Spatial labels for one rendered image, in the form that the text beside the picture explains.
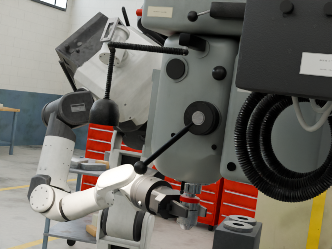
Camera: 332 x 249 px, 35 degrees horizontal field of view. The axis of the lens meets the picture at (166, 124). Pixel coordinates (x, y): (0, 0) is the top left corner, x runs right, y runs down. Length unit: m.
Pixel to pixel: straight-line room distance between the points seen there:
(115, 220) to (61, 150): 0.49
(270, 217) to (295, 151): 1.97
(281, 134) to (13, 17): 10.67
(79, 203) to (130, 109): 0.36
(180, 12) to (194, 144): 0.28
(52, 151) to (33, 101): 10.61
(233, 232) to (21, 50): 10.39
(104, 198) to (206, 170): 0.37
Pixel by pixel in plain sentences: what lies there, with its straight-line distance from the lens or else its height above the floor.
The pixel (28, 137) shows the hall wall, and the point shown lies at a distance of 12.18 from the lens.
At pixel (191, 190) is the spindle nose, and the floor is 1.29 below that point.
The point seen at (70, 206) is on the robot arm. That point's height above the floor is 1.16.
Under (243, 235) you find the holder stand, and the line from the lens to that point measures 1.58.
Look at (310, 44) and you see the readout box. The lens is 0.76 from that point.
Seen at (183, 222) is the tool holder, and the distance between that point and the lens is 1.21.
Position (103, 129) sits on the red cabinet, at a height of 0.97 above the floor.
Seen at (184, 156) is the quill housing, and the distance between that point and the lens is 1.12.
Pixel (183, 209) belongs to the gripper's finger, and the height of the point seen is 1.25.
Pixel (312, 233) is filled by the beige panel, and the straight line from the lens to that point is 2.92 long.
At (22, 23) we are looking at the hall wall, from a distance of 11.73.
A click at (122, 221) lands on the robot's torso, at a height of 1.02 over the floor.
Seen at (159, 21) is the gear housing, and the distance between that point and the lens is 1.13.
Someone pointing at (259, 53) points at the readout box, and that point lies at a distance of 0.77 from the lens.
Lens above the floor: 1.49
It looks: 3 degrees down
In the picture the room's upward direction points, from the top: 8 degrees clockwise
